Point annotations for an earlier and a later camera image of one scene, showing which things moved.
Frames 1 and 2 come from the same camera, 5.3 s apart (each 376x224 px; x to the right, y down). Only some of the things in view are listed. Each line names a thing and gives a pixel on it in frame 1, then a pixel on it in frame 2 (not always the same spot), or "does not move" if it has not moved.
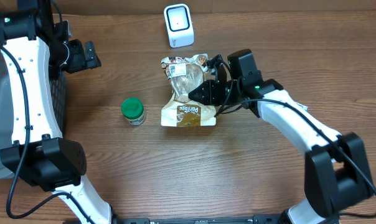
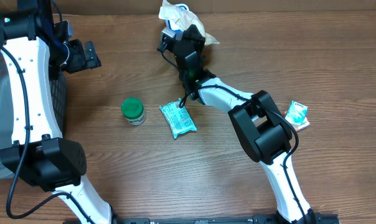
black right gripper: (210, 88) → (198, 38)
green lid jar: (134, 111) does not move
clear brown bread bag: (185, 73) → (181, 16)
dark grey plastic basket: (0, 134) does not move
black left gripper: (81, 62) does not move
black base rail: (259, 219) does not move
